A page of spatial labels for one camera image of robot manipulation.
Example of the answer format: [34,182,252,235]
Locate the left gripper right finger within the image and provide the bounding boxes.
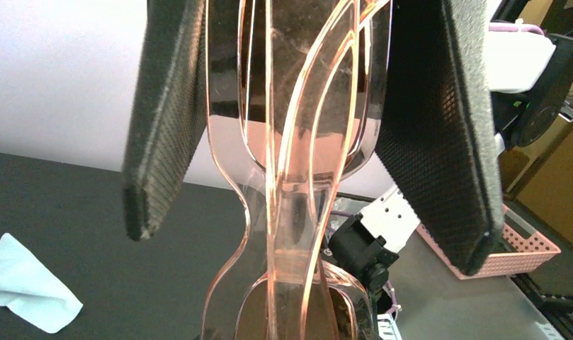
[375,1,504,276]

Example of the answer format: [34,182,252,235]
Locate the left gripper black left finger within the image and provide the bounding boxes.
[122,1,206,241]

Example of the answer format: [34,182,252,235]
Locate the brown translucent sunglasses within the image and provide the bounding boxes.
[200,1,390,339]

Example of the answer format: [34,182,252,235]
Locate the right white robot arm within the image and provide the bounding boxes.
[329,1,573,295]

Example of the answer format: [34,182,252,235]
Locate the pink plastic basket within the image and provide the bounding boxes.
[416,205,561,280]

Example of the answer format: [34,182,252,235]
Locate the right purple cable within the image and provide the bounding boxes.
[330,21,546,315]

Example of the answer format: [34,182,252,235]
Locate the white slotted cable duct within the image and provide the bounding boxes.
[377,313,402,340]

